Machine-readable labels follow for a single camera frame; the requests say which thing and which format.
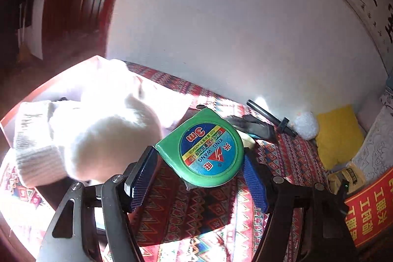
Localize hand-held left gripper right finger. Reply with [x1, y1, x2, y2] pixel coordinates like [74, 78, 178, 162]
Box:
[242, 154, 360, 262]

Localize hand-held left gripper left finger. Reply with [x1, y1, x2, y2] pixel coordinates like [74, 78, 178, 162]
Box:
[37, 145, 158, 262]

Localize white fluffy knit-cuffed plush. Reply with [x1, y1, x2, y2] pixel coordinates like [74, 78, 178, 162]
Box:
[12, 59, 192, 189]

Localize green tape measure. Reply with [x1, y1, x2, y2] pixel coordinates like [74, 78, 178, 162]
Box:
[155, 108, 245, 188]

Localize grey work glove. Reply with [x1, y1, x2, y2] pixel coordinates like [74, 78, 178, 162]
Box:
[229, 114, 277, 141]

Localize red patterned blanket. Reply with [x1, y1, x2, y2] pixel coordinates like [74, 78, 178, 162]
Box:
[0, 61, 353, 262]

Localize black rod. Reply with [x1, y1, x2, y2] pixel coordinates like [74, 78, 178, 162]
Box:
[246, 99, 298, 137]

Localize white fluffy ball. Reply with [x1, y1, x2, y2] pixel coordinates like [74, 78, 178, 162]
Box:
[290, 111, 320, 140]

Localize brown paper bag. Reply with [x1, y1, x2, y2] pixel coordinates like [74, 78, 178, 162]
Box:
[327, 162, 367, 201]

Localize yellow cushion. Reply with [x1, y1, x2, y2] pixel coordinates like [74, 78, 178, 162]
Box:
[316, 104, 366, 170]

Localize red banner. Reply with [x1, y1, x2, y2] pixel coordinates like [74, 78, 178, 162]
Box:
[344, 170, 393, 250]

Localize grey embroidered cushion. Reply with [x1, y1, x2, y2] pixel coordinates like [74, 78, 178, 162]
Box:
[351, 105, 393, 186]

